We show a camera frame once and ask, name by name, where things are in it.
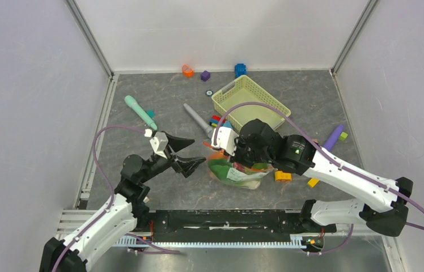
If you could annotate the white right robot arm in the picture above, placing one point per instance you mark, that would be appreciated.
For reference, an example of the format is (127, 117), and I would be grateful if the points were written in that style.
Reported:
(377, 202)

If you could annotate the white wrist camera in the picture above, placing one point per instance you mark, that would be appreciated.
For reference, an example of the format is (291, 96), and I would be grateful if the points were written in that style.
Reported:
(223, 138)
(158, 141)

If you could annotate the clear zip bag orange zipper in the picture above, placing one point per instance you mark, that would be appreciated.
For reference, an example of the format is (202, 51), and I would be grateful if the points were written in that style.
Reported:
(238, 172)

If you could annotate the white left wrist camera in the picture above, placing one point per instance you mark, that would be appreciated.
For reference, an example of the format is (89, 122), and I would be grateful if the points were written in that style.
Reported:
(158, 141)

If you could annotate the grey toy microphone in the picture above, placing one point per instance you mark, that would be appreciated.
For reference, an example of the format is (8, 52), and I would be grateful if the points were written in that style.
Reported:
(208, 130)

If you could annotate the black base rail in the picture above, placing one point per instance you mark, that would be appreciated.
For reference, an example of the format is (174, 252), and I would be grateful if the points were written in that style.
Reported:
(226, 226)

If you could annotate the purple cylinder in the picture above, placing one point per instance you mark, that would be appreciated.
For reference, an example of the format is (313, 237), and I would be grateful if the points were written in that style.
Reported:
(333, 138)

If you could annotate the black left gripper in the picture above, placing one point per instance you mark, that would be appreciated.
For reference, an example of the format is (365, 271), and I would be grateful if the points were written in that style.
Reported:
(186, 165)

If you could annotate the multicolour brick block stack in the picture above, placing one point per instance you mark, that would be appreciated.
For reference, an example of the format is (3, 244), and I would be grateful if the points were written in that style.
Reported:
(215, 120)

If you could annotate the blue small brick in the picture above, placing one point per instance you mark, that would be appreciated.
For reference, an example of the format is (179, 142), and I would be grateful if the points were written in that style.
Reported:
(240, 69)

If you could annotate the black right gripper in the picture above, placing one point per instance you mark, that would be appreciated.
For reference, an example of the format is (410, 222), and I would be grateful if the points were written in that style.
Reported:
(236, 157)

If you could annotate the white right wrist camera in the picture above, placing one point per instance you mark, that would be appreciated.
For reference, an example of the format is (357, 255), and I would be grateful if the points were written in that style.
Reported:
(223, 138)

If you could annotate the orange semicircle block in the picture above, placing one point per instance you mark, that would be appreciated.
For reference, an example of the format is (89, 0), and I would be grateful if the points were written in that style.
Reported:
(187, 71)

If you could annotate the mint green toy pen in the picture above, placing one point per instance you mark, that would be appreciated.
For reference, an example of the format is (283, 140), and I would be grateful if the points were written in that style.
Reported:
(133, 104)

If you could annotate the yellow arch block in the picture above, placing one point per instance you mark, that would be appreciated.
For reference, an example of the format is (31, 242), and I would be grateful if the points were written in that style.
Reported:
(280, 176)

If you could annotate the purple small brick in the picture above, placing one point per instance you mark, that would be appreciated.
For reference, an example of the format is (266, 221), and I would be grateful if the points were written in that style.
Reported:
(205, 76)

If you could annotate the yellow small block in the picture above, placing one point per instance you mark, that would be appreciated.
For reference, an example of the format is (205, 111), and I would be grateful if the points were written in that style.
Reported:
(312, 182)

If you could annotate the teal small block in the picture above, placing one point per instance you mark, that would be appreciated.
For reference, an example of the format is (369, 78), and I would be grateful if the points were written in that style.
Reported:
(150, 113)

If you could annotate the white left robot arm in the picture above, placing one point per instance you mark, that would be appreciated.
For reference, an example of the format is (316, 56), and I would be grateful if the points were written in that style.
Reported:
(124, 210)

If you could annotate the pale green perforated basket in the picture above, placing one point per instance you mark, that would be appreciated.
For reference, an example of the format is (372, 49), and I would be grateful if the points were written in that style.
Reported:
(241, 90)

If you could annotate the green cube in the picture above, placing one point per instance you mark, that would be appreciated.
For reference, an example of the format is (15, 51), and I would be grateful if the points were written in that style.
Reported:
(343, 136)

